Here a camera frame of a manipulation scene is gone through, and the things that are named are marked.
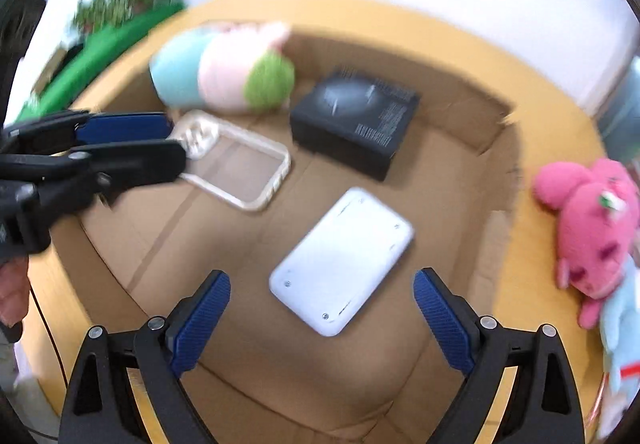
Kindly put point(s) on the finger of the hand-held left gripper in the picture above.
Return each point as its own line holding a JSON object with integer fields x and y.
{"x": 145, "y": 162}
{"x": 125, "y": 127}

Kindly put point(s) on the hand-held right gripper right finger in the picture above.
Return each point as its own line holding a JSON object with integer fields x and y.
{"x": 442, "y": 319}

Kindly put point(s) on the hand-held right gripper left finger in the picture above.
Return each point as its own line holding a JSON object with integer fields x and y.
{"x": 200, "y": 324}

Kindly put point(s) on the clear phone case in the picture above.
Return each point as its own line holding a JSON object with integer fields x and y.
{"x": 197, "y": 137}

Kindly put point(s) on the cardboard box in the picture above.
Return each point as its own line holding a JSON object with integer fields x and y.
{"x": 250, "y": 249}

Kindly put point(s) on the white rounded device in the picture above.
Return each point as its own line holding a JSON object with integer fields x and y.
{"x": 340, "y": 259}

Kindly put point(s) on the black printed product box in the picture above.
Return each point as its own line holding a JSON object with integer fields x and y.
{"x": 355, "y": 119}

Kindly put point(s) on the person's left hand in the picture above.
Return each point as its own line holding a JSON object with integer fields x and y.
{"x": 11, "y": 286}

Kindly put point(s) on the green cloth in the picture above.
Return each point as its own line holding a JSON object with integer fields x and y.
{"x": 100, "y": 54}

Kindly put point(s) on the teal pink green plush toy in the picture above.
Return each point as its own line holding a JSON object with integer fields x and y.
{"x": 220, "y": 74}

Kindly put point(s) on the light blue plush toy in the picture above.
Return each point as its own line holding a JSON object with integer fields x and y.
{"x": 622, "y": 339}

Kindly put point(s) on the metal glass door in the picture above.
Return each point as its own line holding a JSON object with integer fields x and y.
{"x": 622, "y": 114}

